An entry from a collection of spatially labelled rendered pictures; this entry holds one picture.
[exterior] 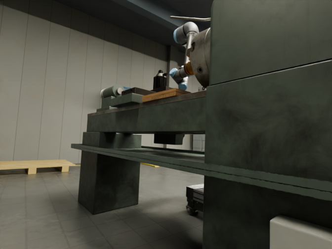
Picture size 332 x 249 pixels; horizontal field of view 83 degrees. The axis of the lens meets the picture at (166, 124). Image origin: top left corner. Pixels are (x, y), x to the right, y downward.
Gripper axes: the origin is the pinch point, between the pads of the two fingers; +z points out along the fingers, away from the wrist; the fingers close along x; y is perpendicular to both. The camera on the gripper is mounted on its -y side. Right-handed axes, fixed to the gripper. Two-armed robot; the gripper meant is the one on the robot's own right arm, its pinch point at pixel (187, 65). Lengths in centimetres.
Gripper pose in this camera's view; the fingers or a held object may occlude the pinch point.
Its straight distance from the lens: 191.9
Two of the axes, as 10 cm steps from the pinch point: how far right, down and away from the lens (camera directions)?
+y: -9.7, 0.4, 2.4
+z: 1.3, -7.3, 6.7
